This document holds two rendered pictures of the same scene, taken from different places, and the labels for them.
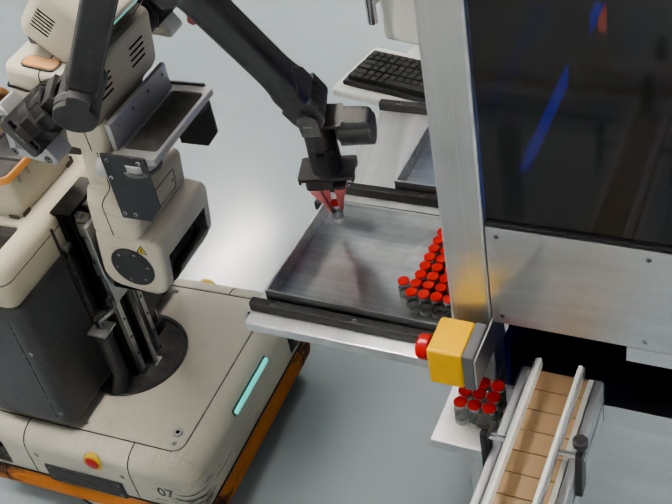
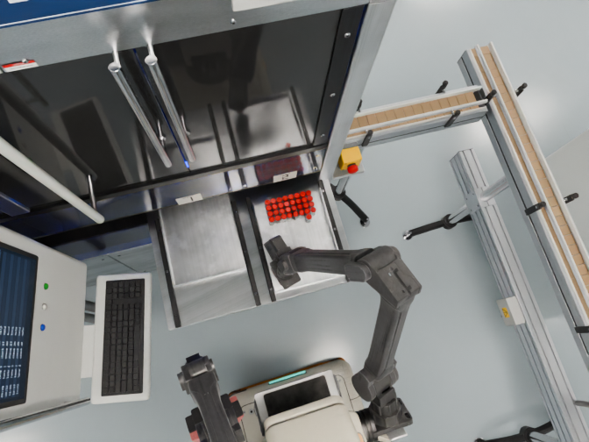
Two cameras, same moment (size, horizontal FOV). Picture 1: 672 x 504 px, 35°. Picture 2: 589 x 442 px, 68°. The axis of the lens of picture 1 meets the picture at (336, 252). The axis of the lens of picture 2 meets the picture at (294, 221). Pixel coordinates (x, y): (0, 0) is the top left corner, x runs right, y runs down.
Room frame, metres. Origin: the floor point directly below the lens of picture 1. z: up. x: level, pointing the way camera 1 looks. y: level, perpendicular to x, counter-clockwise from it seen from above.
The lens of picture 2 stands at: (1.74, 0.11, 2.47)
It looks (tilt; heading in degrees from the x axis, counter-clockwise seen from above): 74 degrees down; 213
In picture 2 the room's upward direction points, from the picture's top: 11 degrees clockwise
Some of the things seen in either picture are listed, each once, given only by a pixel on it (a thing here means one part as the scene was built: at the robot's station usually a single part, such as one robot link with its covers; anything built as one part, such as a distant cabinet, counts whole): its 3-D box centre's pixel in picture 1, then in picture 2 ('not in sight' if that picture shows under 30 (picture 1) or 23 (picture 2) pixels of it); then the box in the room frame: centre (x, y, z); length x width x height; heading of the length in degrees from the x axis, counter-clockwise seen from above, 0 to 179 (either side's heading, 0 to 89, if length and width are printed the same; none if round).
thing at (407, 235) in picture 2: not in sight; (446, 224); (0.56, 0.37, 0.07); 0.50 x 0.08 x 0.14; 149
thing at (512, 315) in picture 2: not in sight; (510, 310); (0.89, 0.79, 0.50); 0.12 x 0.05 x 0.09; 59
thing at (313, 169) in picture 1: (325, 159); (285, 270); (1.54, -0.02, 1.05); 0.10 x 0.07 x 0.07; 74
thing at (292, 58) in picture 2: not in sight; (257, 106); (1.36, -0.30, 1.51); 0.43 x 0.01 x 0.59; 149
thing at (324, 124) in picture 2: not in sight; (327, 115); (1.20, -0.20, 1.40); 0.04 x 0.01 x 0.80; 149
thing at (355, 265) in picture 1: (382, 264); (298, 238); (1.40, -0.08, 0.90); 0.34 x 0.26 x 0.04; 58
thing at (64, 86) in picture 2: not in sight; (67, 146); (1.75, -0.54, 1.51); 0.47 x 0.01 x 0.59; 149
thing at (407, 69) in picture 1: (429, 81); (123, 335); (2.08, -0.29, 0.82); 0.40 x 0.14 x 0.02; 48
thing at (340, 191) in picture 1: (330, 189); not in sight; (1.54, -0.01, 0.98); 0.07 x 0.07 x 0.09; 74
